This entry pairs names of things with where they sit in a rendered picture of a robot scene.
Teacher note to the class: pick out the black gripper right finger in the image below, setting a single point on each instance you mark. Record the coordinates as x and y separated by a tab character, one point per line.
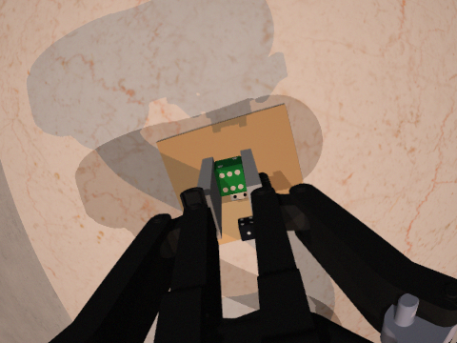
404	301

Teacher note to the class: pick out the white die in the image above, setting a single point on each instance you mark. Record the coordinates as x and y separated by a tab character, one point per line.
238	196

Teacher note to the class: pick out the green die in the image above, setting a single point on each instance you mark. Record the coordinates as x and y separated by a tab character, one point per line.
229	176

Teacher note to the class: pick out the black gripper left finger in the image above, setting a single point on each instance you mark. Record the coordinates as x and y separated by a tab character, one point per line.
126	303

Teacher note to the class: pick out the tan flat mat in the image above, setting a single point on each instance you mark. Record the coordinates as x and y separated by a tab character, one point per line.
266	132

